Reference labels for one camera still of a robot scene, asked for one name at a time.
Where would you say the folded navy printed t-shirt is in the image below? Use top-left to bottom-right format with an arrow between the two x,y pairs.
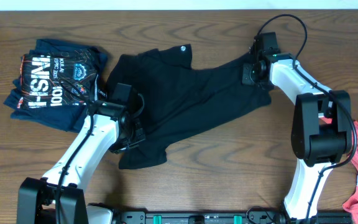
4,39 -> 108,133

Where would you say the black t-shirt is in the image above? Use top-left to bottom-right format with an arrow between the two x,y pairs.
105,44 -> 271,169

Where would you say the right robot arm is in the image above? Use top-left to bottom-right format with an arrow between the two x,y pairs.
242,45 -> 357,223

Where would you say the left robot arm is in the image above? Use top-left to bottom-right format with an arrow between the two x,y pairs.
16,93 -> 145,223

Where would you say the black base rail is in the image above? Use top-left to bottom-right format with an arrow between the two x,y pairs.
85,203 -> 354,224

